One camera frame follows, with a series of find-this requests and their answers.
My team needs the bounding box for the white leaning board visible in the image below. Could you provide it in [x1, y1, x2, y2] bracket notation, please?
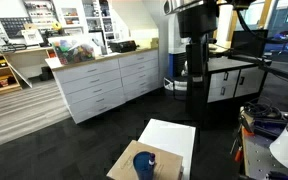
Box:
[5, 59, 33, 89]

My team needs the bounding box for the small parts wall rack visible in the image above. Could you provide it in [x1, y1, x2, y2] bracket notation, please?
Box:
[23, 0, 59, 28]

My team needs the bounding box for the orange clamp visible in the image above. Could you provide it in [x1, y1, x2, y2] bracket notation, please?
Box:
[233, 146, 245, 164]

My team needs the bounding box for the black cable bundle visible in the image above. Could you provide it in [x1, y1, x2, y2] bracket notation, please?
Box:
[243, 100, 284, 122]

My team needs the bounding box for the black printer box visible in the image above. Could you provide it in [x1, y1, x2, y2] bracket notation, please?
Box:
[109, 39, 138, 54]

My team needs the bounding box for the black floor bin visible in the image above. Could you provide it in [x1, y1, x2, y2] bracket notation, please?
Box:
[39, 65, 55, 82]

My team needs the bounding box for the white picture frame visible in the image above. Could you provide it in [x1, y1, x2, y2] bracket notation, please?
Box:
[20, 28, 44, 47]

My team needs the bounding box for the wooden workbench with shelves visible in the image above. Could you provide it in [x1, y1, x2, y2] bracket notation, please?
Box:
[0, 46, 56, 99]

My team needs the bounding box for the clear bin of colourful toys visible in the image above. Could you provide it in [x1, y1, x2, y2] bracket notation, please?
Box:
[47, 34, 96, 66]

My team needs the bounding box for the white and blue machine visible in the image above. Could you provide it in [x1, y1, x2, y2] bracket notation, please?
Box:
[167, 13, 190, 78]

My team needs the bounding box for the yellow wooden post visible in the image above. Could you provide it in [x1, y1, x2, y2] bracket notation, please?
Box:
[258, 0, 274, 29]

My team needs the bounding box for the metal breadboard robot table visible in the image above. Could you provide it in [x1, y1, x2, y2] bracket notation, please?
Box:
[240, 125, 288, 180]

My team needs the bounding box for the black monitor on desk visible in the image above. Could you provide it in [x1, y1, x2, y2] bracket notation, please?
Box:
[232, 29, 269, 58]

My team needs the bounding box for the white open shelving unit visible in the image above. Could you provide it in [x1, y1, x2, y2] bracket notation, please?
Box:
[82, 0, 116, 55]

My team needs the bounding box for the white bucket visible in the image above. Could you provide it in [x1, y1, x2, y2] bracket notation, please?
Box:
[163, 76, 189, 101]

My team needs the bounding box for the white drawer cabinet wooden top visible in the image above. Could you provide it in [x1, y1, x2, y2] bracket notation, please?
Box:
[52, 46, 160, 125]

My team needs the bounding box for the blue plastic cup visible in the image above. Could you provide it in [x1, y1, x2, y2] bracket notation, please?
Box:
[132, 150, 156, 180]

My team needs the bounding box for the black metal stand bar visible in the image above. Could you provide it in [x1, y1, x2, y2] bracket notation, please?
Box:
[230, 54, 288, 85]

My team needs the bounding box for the thick book with brown cover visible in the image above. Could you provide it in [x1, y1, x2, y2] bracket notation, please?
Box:
[106, 139, 184, 180]

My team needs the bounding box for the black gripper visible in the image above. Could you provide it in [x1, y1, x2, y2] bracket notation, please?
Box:
[177, 3, 218, 77]

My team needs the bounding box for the black cabinet with white doors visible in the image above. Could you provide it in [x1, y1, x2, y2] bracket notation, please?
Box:
[185, 54, 272, 121]

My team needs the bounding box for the large black keyboard wall panel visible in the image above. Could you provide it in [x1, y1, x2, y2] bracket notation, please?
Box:
[0, 16, 32, 39]

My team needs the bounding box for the white marker with purple cap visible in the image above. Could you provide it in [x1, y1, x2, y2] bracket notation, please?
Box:
[148, 152, 156, 167]

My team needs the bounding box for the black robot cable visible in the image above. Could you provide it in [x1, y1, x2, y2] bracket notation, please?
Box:
[235, 8, 288, 44]

